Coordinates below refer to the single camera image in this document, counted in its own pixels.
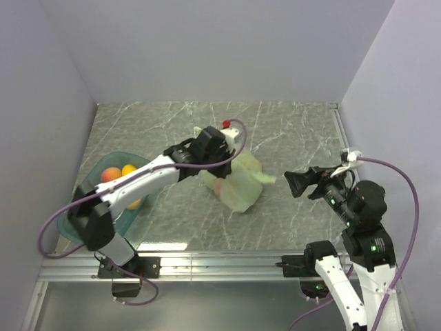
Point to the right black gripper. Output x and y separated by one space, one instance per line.
298 181

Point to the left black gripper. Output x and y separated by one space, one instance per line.
222 172

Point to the green plastic bag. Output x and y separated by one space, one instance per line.
245 182

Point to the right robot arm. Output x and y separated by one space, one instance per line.
361 207

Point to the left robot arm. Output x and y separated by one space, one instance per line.
96 207

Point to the fruit inside bag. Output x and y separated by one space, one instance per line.
221 190

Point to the orange peach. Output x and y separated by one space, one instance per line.
134 205

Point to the yellow mango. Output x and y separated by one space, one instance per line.
127 169

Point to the peach in tray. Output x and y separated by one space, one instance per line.
110 174

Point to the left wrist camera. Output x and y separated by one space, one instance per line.
231 133

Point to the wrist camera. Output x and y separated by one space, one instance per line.
351 158
231 133

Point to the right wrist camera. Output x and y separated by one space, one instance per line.
351 158

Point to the aluminium rail right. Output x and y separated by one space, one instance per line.
342 137

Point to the aluminium rail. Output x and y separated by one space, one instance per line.
342 137
178 266

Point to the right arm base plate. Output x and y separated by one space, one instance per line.
293 266

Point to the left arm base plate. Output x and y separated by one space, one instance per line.
148 267

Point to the aluminium rail front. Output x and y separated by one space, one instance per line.
178 266

